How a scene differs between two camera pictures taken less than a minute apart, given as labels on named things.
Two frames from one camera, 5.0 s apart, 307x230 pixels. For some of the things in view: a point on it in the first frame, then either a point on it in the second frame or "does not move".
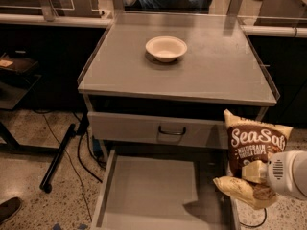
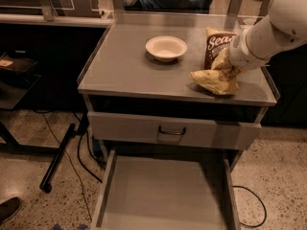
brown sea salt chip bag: (251, 142) → (221, 76)
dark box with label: (18, 65) does not move
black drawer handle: (172, 132) does not move
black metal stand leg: (46, 182) does not move
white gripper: (278, 173) → (240, 54)
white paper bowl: (166, 49) does not move
